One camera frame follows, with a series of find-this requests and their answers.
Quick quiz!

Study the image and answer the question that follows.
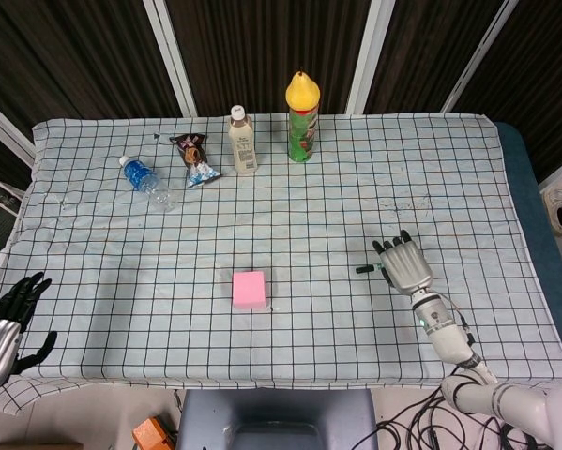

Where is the beige milk tea bottle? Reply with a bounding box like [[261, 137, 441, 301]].
[[227, 105, 259, 176]]

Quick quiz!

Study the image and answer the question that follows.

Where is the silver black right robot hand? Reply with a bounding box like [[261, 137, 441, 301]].
[[372, 228, 434, 296]]

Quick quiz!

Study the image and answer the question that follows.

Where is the pink sponge block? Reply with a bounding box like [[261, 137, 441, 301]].
[[231, 269, 269, 311]]

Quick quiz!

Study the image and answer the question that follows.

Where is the green chips can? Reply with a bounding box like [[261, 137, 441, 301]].
[[287, 105, 320, 163]]

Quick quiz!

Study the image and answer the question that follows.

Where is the clear water bottle blue label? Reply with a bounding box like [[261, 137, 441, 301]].
[[118, 155, 177, 214]]

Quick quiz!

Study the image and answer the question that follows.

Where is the blue table pad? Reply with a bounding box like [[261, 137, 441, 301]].
[[491, 121, 562, 379]]

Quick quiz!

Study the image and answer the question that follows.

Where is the orange box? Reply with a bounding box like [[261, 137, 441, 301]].
[[130, 414, 177, 450]]

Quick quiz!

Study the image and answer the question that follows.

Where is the black floor cable bundle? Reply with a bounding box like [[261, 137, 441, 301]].
[[362, 365, 552, 450]]

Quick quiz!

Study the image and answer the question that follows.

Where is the brown snack packet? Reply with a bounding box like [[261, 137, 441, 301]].
[[169, 132, 207, 166]]

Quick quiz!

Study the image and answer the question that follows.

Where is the white shoe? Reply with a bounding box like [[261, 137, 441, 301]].
[[541, 173, 562, 238]]

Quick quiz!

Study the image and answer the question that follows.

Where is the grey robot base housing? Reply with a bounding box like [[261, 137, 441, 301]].
[[175, 387, 380, 450]]

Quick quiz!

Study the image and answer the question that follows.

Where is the yellow toy pear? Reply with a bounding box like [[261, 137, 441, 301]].
[[285, 69, 319, 111]]

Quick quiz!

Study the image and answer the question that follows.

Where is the white black grid tablecloth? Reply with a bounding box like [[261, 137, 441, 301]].
[[0, 112, 562, 418]]

